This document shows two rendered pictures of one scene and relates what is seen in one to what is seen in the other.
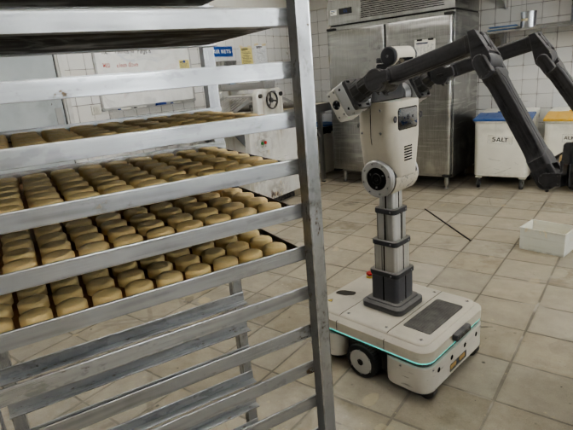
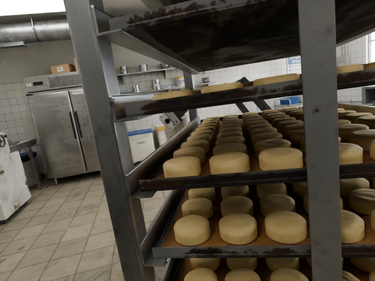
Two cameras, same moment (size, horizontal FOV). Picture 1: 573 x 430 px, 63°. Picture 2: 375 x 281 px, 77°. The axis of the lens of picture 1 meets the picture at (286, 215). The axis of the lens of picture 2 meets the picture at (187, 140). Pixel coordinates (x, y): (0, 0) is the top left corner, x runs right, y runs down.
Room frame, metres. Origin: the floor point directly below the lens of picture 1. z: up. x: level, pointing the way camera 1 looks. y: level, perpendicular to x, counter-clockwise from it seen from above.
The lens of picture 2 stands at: (0.74, 0.85, 1.32)
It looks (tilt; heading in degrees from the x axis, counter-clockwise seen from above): 10 degrees down; 311
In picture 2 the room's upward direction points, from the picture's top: 8 degrees counter-clockwise
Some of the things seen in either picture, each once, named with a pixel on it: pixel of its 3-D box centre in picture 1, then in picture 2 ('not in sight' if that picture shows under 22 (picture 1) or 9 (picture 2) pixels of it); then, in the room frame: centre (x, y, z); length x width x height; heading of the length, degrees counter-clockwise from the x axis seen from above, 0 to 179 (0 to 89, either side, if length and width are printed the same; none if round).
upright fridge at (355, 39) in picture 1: (402, 90); (81, 126); (5.50, -1.42, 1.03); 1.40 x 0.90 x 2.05; 52
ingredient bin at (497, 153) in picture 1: (506, 148); (141, 146); (4.93, -2.37, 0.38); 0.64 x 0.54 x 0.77; 144
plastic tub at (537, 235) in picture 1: (547, 237); not in sight; (3.06, -1.80, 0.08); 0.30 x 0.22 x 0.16; 41
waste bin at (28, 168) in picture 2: (318, 147); (25, 169); (6.45, -0.52, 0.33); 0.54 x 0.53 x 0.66; 52
